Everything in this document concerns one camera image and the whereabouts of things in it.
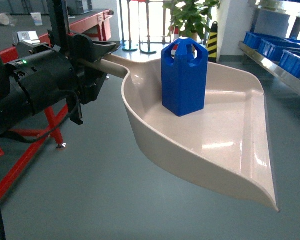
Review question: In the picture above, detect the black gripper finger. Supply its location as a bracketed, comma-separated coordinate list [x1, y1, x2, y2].
[91, 41, 120, 62]

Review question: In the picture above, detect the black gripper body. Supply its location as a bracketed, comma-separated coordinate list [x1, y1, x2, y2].
[47, 30, 107, 125]

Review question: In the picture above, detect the blue plastic part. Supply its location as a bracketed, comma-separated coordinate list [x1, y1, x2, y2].
[161, 37, 209, 117]

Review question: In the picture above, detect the beige plastic dustpan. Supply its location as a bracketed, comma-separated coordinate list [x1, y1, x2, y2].
[90, 55, 278, 210]

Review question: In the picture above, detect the stainless steel roller shelf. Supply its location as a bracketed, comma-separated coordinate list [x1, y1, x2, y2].
[238, 0, 300, 105]

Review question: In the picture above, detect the white paper cup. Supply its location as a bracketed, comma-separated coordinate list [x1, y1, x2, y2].
[30, 12, 43, 26]

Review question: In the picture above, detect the green potted plant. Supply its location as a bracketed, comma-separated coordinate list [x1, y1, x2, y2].
[163, 0, 221, 41]

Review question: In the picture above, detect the yellow black traffic cone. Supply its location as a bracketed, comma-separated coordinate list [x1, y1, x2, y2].
[206, 21, 218, 63]

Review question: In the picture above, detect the red metal table frame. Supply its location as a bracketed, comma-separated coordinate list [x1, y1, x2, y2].
[0, 9, 114, 200]

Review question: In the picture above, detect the black cable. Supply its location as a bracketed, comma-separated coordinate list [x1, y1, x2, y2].
[0, 89, 81, 240]

